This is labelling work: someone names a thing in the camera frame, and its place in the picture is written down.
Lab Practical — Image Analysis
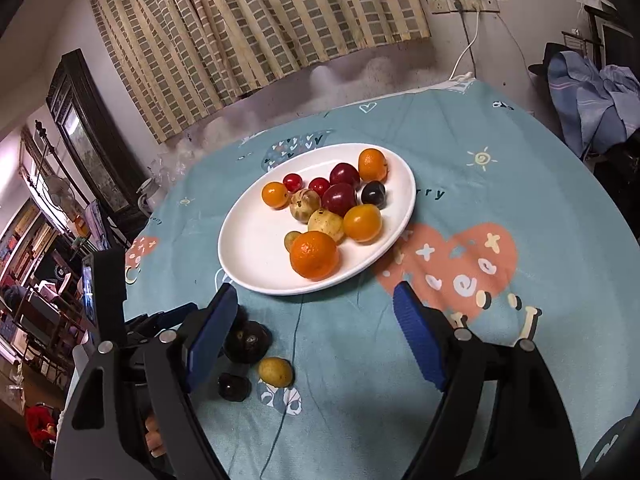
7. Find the small black plum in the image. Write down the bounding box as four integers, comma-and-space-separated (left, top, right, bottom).
217, 373, 252, 402

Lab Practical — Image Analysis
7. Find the dark brown plum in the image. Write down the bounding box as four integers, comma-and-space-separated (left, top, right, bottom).
222, 309, 272, 365

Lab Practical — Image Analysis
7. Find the yellow green small fruit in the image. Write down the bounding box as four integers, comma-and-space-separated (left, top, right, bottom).
258, 356, 294, 388

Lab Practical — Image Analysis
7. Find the small olive yellow fruit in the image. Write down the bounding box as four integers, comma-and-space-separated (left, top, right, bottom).
284, 231, 302, 252

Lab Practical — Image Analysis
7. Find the large bumpy orange mandarin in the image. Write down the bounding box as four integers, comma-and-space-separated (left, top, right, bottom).
290, 231, 340, 281

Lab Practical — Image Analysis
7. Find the yellow orange tangerine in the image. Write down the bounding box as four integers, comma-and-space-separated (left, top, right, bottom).
262, 182, 290, 209

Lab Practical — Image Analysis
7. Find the beige round fruit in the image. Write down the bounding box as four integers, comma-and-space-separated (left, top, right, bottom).
290, 188, 321, 224

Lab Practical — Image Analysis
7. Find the small red cherry tomato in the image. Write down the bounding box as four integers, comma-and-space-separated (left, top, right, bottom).
282, 174, 304, 194

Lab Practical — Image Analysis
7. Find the yellow spotted fruit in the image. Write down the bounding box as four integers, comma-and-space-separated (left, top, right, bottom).
307, 208, 345, 244

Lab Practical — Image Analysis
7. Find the large dark red plum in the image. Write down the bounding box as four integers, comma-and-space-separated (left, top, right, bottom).
322, 183, 357, 217

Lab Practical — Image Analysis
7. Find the smooth orange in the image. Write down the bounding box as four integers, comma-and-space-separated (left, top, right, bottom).
343, 204, 383, 243

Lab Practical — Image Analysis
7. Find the dark purple plum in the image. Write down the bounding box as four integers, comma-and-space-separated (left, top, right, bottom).
360, 181, 386, 209

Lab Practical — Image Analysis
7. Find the small orange tangerine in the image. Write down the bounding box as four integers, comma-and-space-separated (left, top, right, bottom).
358, 148, 388, 182

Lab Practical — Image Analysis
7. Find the left hand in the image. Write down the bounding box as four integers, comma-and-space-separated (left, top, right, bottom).
145, 414, 166, 457

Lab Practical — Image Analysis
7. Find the white oval plate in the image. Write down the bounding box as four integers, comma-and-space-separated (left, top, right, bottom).
218, 143, 416, 296

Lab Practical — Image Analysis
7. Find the teal patterned tablecloth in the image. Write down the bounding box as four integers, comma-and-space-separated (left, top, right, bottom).
124, 81, 639, 479

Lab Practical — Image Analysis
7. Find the striped checked curtain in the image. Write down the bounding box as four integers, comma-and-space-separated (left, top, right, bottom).
90, 0, 430, 142

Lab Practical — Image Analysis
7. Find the blue clothes pile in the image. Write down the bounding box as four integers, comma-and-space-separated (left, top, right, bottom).
548, 51, 639, 158

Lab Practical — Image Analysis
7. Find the white power strip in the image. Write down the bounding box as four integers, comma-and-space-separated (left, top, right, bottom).
426, 0, 500, 14

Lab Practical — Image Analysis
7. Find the white charger cable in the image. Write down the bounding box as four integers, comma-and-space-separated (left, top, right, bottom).
448, 8, 482, 82

